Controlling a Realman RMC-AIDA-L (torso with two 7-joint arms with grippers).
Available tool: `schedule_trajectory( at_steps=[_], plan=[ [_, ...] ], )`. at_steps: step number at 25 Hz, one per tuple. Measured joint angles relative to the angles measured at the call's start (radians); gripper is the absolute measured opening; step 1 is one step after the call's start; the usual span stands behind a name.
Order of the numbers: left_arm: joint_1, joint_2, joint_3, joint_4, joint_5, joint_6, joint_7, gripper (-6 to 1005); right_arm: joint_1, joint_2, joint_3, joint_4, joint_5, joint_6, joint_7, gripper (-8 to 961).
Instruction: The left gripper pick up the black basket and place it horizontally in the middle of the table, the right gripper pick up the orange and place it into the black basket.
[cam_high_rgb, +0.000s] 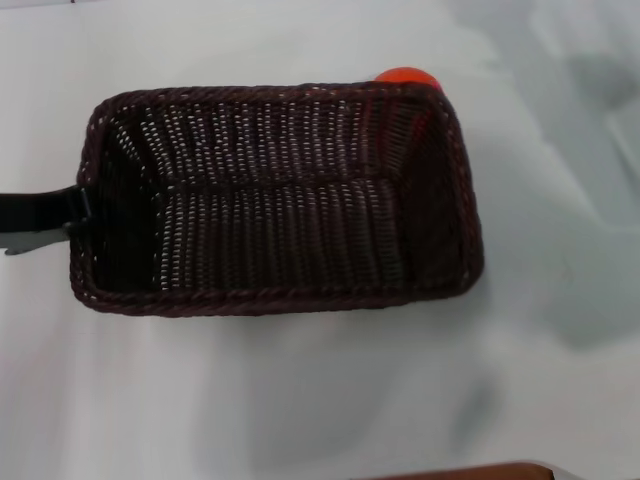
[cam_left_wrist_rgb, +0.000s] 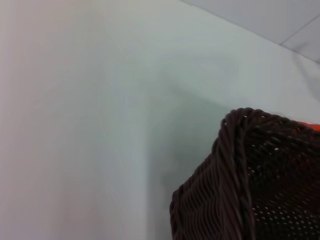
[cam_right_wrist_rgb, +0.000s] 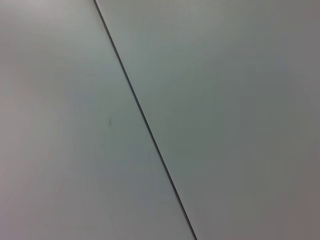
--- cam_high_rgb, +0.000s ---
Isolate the dark brown woven basket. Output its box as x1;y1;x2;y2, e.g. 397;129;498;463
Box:
70;80;486;317

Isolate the brown wooden board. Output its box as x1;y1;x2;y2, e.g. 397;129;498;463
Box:
382;460;557;480

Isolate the white tablecloth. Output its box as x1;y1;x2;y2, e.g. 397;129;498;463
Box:
0;0;640;480

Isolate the orange round fruit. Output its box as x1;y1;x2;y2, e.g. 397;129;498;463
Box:
373;66;443;92

